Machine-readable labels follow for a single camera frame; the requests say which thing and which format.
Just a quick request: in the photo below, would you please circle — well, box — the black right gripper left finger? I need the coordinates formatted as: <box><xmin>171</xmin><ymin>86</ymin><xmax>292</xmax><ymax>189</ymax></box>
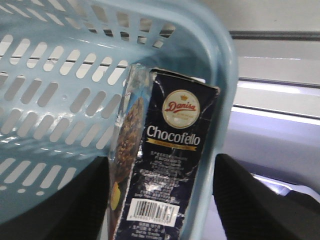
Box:
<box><xmin>0</xmin><ymin>156</ymin><xmax>110</xmax><ymax>240</ymax></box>

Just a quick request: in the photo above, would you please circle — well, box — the white supermarket shelf unit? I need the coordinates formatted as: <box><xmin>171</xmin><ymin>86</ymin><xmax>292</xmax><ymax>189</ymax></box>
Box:
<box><xmin>208</xmin><ymin>0</ymin><xmax>320</xmax><ymax>191</ymax></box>

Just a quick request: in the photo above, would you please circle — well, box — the light blue plastic basket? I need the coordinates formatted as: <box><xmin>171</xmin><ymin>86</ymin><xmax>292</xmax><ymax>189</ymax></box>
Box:
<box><xmin>0</xmin><ymin>0</ymin><xmax>238</xmax><ymax>240</ymax></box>

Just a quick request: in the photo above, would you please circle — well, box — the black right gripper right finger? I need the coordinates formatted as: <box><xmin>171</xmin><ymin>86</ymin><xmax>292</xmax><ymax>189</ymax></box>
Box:
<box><xmin>213</xmin><ymin>153</ymin><xmax>320</xmax><ymax>240</ymax></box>

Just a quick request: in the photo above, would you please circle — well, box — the dark blue Chocofello cookie box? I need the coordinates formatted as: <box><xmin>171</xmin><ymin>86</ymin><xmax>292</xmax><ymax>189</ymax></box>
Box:
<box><xmin>108</xmin><ymin>64</ymin><xmax>220</xmax><ymax>240</ymax></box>

